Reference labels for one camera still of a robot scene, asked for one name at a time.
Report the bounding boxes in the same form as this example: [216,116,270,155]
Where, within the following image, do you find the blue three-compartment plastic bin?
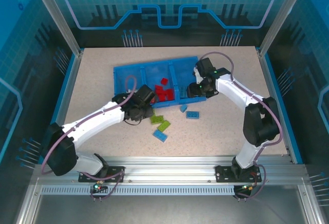
[113,55,208,109]

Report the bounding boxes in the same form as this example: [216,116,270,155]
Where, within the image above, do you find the small circuit board with LEDs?
[89,181,108,194]
[233,184,258,196]

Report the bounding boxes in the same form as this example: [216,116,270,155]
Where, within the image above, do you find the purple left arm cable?
[41,74,138,203]

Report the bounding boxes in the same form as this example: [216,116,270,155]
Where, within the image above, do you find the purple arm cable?
[202,51,283,200]
[41,74,138,203]

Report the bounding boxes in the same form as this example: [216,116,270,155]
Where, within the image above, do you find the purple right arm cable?
[202,51,283,200]

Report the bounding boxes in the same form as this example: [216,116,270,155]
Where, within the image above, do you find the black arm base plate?
[215,165,263,183]
[78,166,126,183]

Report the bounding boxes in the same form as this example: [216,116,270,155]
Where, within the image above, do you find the aluminium extrusion mounting rail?
[33,156,309,186]

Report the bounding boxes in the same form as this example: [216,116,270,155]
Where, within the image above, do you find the aluminium table side rail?
[55,50,84,127]
[257,49,294,158]

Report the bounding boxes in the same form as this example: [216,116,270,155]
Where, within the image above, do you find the slotted grey cable duct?
[40,185,237,196]

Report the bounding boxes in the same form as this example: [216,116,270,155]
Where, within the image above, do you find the aluminium frame post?
[29,0,84,57]
[258,0,309,57]

